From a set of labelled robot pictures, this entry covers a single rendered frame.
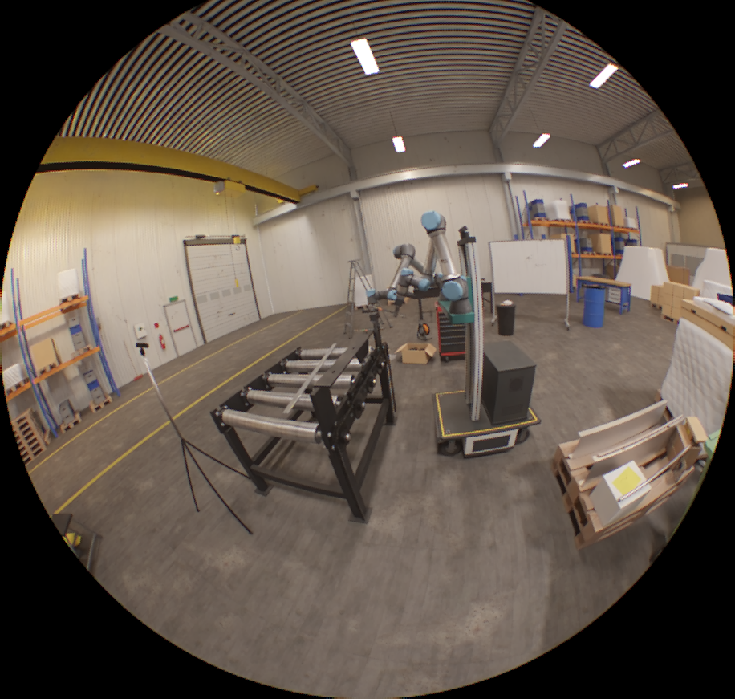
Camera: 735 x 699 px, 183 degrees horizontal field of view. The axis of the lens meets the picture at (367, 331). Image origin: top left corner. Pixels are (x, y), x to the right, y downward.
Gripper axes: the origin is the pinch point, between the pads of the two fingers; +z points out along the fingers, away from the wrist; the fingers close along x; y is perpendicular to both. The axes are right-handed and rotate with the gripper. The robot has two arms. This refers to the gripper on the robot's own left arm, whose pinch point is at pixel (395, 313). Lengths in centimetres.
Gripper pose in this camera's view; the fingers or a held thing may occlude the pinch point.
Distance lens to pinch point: 155.8
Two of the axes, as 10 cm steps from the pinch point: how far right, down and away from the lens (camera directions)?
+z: -2.0, 8.6, 4.8
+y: -9.4, -3.0, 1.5
